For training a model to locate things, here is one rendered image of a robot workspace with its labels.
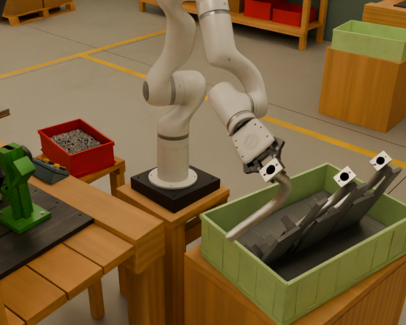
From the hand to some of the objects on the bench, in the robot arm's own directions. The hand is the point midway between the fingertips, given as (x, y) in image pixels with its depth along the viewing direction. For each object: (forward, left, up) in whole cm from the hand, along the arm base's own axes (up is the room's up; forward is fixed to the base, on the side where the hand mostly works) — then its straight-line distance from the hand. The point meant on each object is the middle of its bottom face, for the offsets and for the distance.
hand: (273, 171), depth 130 cm
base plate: (+43, -114, -39) cm, 128 cm away
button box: (+11, -100, -39) cm, 108 cm away
